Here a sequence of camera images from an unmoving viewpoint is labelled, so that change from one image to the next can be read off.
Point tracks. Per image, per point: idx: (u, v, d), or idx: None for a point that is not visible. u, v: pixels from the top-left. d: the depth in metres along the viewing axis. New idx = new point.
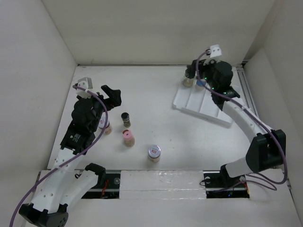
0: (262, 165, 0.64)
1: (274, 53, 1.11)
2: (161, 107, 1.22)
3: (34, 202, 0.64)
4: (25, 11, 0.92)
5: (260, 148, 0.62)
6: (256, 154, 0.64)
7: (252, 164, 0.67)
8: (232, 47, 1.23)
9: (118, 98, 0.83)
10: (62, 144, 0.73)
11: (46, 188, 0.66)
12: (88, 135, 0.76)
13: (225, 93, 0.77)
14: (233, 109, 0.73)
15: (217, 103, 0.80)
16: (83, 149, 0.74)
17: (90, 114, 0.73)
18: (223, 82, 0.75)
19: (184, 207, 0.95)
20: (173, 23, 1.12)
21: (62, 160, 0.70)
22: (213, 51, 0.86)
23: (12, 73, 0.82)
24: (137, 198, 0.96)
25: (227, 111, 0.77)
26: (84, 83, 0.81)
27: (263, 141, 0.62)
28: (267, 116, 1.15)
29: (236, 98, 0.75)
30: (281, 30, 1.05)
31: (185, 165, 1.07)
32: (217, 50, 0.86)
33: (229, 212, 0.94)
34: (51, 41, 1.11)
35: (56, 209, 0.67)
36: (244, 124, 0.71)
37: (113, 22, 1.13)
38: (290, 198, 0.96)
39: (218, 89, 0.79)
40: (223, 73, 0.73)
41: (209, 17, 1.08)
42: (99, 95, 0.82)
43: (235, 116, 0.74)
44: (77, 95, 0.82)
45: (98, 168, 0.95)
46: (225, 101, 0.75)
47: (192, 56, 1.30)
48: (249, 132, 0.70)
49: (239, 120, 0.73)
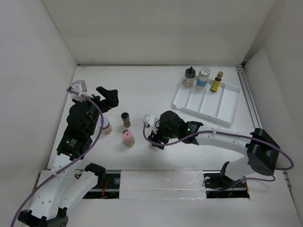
0: (271, 167, 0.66)
1: (281, 48, 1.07)
2: (161, 107, 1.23)
3: (33, 209, 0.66)
4: (25, 9, 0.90)
5: (259, 155, 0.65)
6: (261, 162, 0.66)
7: (264, 171, 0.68)
8: (234, 42, 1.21)
9: (115, 98, 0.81)
10: (59, 150, 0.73)
11: (44, 195, 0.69)
12: (85, 139, 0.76)
13: (189, 128, 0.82)
14: (209, 138, 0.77)
15: (189, 142, 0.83)
16: (79, 154, 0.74)
17: (86, 118, 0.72)
18: (177, 123, 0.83)
19: (185, 207, 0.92)
20: (173, 18, 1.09)
21: (58, 166, 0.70)
22: (148, 119, 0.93)
23: (12, 74, 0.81)
24: (136, 198, 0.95)
25: (204, 142, 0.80)
26: (78, 86, 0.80)
27: (255, 149, 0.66)
28: (267, 114, 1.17)
29: (200, 127, 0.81)
30: (289, 24, 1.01)
31: (185, 165, 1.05)
32: (149, 117, 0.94)
33: (230, 213, 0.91)
34: (51, 39, 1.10)
35: (56, 214, 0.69)
36: (227, 144, 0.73)
37: (113, 20, 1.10)
38: (289, 198, 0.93)
39: (181, 134, 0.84)
40: (170, 118, 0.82)
41: (210, 12, 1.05)
42: (94, 97, 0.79)
43: (214, 142, 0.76)
44: (73, 99, 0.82)
45: (98, 168, 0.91)
46: (195, 137, 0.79)
47: (193, 53, 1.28)
48: (236, 148, 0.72)
49: (221, 144, 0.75)
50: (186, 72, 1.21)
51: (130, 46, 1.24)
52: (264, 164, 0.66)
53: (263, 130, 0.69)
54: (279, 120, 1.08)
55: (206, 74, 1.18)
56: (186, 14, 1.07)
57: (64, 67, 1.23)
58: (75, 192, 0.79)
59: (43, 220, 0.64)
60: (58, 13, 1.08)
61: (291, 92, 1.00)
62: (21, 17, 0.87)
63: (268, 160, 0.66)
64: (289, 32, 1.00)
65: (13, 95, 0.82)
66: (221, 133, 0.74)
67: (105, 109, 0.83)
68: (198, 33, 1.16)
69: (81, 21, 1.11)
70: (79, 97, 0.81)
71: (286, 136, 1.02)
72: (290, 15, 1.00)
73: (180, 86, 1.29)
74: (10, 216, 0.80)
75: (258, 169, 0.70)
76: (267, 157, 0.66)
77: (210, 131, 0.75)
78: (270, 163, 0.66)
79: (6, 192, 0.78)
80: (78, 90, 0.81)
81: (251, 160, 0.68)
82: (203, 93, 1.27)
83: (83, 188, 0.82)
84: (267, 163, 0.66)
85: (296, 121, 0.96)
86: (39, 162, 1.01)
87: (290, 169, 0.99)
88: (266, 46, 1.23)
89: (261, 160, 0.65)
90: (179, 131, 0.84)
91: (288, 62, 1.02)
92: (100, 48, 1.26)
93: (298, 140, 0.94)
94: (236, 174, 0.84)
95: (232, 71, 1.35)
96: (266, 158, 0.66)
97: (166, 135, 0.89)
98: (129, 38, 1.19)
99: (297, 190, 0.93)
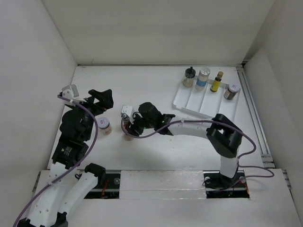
0: (232, 149, 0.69)
1: (282, 48, 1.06)
2: (160, 106, 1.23)
3: (31, 219, 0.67)
4: (25, 10, 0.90)
5: (218, 137, 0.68)
6: (220, 145, 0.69)
7: (226, 153, 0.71)
8: (234, 42, 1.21)
9: (109, 100, 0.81)
10: (54, 159, 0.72)
11: (41, 204, 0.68)
12: (81, 146, 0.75)
13: (163, 121, 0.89)
14: (179, 127, 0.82)
15: (165, 132, 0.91)
16: (75, 162, 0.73)
17: (80, 126, 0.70)
18: (154, 114, 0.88)
19: (185, 207, 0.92)
20: (173, 19, 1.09)
21: (55, 175, 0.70)
22: (125, 111, 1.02)
23: (11, 74, 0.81)
24: (136, 198, 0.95)
25: (177, 131, 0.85)
26: (69, 93, 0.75)
27: (214, 132, 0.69)
28: (267, 115, 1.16)
29: (173, 118, 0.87)
30: (289, 25, 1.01)
31: (185, 164, 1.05)
32: (127, 109, 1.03)
33: (230, 213, 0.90)
34: (51, 39, 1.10)
35: (54, 221, 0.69)
36: (194, 131, 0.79)
37: (113, 21, 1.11)
38: (289, 198, 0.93)
39: (155, 122, 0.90)
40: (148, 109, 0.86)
41: (210, 12, 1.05)
42: (87, 101, 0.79)
43: (185, 130, 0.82)
44: (66, 104, 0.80)
45: (98, 168, 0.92)
46: (169, 127, 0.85)
47: (193, 53, 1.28)
48: (201, 134, 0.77)
49: (191, 133, 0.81)
50: (186, 72, 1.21)
51: (130, 46, 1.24)
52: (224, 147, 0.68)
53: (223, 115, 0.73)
54: (278, 121, 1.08)
55: (206, 74, 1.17)
56: (186, 15, 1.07)
57: (64, 67, 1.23)
58: (74, 195, 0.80)
59: None
60: (58, 13, 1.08)
61: (291, 92, 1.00)
62: (21, 18, 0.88)
63: (226, 141, 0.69)
64: (289, 31, 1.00)
65: (12, 95, 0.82)
66: (189, 122, 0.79)
67: (101, 111, 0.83)
68: (198, 33, 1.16)
69: (81, 21, 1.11)
70: (71, 103, 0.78)
71: (286, 136, 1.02)
72: (290, 15, 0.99)
73: (180, 86, 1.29)
74: (9, 216, 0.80)
75: (220, 152, 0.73)
76: (226, 139, 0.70)
77: (178, 120, 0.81)
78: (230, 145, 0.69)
79: (6, 193, 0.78)
80: (70, 96, 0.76)
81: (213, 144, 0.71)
82: (203, 93, 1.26)
83: (82, 191, 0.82)
84: (227, 144, 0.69)
85: (296, 122, 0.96)
86: (39, 162, 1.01)
87: (290, 169, 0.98)
88: (266, 46, 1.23)
89: (220, 140, 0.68)
90: (155, 122, 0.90)
91: (288, 62, 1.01)
92: (99, 48, 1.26)
93: (298, 140, 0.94)
94: (223, 169, 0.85)
95: (232, 71, 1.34)
96: (227, 141, 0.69)
97: (143, 125, 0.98)
98: (129, 38, 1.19)
99: (297, 190, 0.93)
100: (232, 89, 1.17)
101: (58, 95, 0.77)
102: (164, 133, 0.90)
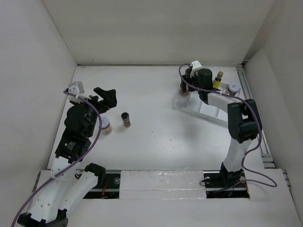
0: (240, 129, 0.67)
1: (282, 48, 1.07)
2: (161, 105, 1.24)
3: (32, 213, 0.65)
4: (25, 10, 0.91)
5: (235, 112, 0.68)
6: (232, 118, 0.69)
7: (234, 132, 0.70)
8: (234, 42, 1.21)
9: (113, 99, 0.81)
10: (57, 153, 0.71)
11: (43, 198, 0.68)
12: (84, 142, 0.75)
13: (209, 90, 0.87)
14: (213, 96, 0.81)
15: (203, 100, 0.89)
16: (78, 157, 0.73)
17: (84, 121, 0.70)
18: (206, 82, 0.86)
19: (185, 207, 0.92)
20: (173, 19, 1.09)
21: (57, 169, 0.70)
22: (194, 65, 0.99)
23: (11, 74, 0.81)
24: (135, 198, 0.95)
25: (213, 102, 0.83)
26: (75, 88, 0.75)
27: (236, 106, 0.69)
28: (267, 114, 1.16)
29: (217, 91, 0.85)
30: (288, 25, 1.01)
31: (183, 165, 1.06)
32: (196, 64, 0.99)
33: (230, 213, 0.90)
34: (51, 39, 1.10)
35: (54, 217, 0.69)
36: (223, 103, 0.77)
37: (113, 21, 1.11)
38: (289, 197, 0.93)
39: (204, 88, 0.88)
40: (204, 73, 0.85)
41: (210, 12, 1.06)
42: (92, 98, 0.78)
43: (217, 101, 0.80)
44: (70, 100, 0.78)
45: (98, 168, 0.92)
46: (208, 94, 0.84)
47: (193, 53, 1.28)
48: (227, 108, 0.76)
49: (220, 105, 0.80)
50: None
51: (131, 46, 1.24)
52: (235, 123, 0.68)
53: (255, 103, 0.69)
54: (279, 120, 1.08)
55: None
56: (186, 15, 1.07)
57: (64, 67, 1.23)
58: (74, 193, 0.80)
59: (43, 223, 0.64)
60: (58, 13, 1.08)
61: (291, 91, 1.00)
62: (21, 19, 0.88)
63: (240, 121, 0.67)
64: (289, 31, 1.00)
65: (12, 95, 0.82)
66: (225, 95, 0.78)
67: (103, 110, 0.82)
68: (198, 33, 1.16)
69: (81, 21, 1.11)
70: (76, 100, 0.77)
71: (286, 136, 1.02)
72: (290, 15, 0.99)
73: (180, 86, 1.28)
74: (9, 216, 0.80)
75: (231, 130, 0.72)
76: (241, 119, 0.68)
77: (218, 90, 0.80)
78: (242, 126, 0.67)
79: (6, 192, 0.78)
80: (76, 92, 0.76)
81: (228, 118, 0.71)
82: None
83: (83, 189, 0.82)
84: (239, 121, 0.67)
85: (296, 121, 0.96)
86: (39, 162, 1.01)
87: (290, 169, 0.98)
88: (266, 46, 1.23)
89: (233, 116, 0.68)
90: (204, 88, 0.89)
91: (288, 62, 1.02)
92: (99, 48, 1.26)
93: (298, 140, 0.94)
94: (229, 161, 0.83)
95: (232, 71, 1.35)
96: (241, 121, 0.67)
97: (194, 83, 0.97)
98: (130, 38, 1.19)
99: (297, 190, 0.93)
100: (232, 89, 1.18)
101: (65, 91, 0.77)
102: (201, 100, 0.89)
